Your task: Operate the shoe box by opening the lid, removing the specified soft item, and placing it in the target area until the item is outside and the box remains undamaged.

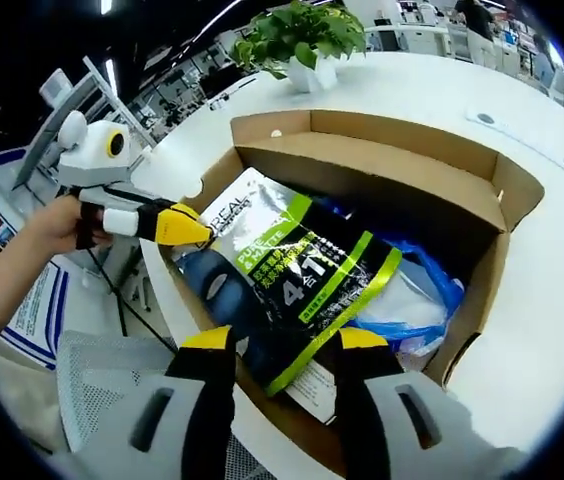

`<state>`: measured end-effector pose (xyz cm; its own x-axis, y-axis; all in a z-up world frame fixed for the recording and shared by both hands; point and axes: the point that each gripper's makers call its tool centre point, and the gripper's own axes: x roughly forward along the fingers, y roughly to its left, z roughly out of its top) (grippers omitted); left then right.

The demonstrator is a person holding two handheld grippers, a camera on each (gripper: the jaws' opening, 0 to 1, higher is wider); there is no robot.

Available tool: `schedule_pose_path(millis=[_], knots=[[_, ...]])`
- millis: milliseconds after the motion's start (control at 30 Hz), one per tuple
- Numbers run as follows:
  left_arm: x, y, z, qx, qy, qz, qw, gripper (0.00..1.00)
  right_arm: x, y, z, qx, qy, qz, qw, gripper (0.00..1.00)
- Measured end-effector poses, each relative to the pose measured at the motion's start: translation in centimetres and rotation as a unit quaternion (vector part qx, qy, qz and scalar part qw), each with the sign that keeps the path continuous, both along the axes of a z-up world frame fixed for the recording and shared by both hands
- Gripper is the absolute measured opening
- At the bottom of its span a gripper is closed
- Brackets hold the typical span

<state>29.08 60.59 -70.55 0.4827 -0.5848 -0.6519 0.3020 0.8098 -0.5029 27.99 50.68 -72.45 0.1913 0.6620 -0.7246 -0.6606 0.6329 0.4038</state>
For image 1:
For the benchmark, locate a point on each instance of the green potted plant white pot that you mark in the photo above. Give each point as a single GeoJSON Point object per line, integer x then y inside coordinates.
{"type": "Point", "coordinates": [307, 35]}

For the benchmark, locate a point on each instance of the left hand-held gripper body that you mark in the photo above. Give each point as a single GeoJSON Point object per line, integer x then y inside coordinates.
{"type": "Point", "coordinates": [92, 160]}

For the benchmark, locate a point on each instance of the white table socket strip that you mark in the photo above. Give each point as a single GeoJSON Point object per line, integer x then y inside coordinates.
{"type": "Point", "coordinates": [512, 135]}

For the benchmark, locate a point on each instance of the blue bordered wall poster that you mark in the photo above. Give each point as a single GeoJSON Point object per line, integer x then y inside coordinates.
{"type": "Point", "coordinates": [32, 310]}

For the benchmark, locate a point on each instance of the white printed paper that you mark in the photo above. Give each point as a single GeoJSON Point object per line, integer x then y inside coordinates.
{"type": "Point", "coordinates": [314, 395]}

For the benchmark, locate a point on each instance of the blue plastic soft bag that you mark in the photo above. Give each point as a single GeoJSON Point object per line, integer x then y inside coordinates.
{"type": "Point", "coordinates": [412, 305]}

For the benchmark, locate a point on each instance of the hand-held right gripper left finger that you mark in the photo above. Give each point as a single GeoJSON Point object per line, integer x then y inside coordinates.
{"type": "Point", "coordinates": [197, 400]}

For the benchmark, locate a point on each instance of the person's left hand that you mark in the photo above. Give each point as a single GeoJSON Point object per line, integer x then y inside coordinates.
{"type": "Point", "coordinates": [59, 222]}

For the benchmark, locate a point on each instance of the person's beige shirt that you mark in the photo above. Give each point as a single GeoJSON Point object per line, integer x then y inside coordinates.
{"type": "Point", "coordinates": [7, 380]}

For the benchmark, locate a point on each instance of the black and green soft pouch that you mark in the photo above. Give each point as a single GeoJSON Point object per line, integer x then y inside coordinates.
{"type": "Point", "coordinates": [302, 280]}

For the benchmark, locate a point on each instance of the brown cardboard shoe box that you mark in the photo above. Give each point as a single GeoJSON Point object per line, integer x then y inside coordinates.
{"type": "Point", "coordinates": [387, 175]}

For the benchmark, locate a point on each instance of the grey metal shelf frame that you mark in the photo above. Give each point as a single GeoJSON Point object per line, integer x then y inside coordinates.
{"type": "Point", "coordinates": [54, 87]}

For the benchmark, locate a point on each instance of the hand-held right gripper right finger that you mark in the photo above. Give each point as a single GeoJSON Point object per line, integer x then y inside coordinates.
{"type": "Point", "coordinates": [377, 415]}

